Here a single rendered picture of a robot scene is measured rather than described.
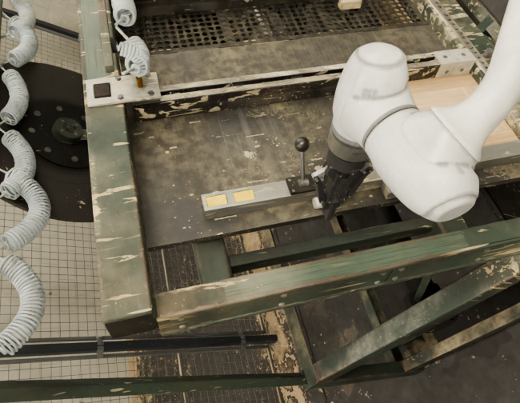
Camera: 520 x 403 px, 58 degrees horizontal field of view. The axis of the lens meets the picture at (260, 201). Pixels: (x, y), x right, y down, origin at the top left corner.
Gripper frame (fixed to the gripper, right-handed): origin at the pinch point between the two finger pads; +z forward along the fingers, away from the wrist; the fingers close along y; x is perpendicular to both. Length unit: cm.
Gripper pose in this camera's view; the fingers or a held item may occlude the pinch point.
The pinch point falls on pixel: (330, 206)
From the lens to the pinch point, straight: 104.9
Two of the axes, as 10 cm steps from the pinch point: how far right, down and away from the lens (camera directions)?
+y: 9.7, -1.7, 2.0
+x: -2.5, -8.1, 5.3
